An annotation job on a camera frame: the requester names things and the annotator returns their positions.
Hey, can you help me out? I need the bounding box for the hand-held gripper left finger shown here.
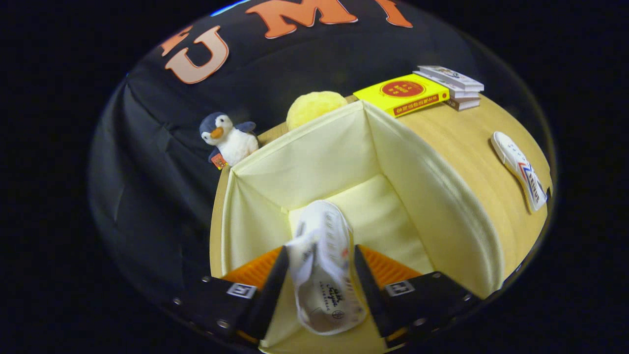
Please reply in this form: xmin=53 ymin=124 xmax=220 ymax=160
xmin=172 ymin=246 xmax=290 ymax=345

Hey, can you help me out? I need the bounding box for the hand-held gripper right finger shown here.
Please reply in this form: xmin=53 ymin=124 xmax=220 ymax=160
xmin=354 ymin=244 xmax=480 ymax=347

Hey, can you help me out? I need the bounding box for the white striped canvas shoe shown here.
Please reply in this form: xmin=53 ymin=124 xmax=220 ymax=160
xmin=285 ymin=200 xmax=368 ymax=336
xmin=490 ymin=131 xmax=548 ymax=213

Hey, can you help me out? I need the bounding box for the cream fabric storage box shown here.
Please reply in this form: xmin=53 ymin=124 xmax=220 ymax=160
xmin=220 ymin=100 xmax=507 ymax=354

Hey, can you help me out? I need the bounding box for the penguin plush toy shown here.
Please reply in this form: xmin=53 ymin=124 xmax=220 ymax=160
xmin=199 ymin=112 xmax=259 ymax=170

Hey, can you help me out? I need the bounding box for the yellow round plush ball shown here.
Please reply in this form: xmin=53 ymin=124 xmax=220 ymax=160
xmin=286 ymin=91 xmax=348 ymax=131

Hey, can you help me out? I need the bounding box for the yellow book with red circle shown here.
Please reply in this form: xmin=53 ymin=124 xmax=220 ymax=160
xmin=353 ymin=74 xmax=450 ymax=118

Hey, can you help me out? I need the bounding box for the brown cover book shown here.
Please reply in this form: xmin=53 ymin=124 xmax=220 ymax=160
xmin=445 ymin=97 xmax=481 ymax=111

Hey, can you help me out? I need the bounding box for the white floral cover book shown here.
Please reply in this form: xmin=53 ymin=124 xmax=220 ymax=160
xmin=413 ymin=71 xmax=480 ymax=99

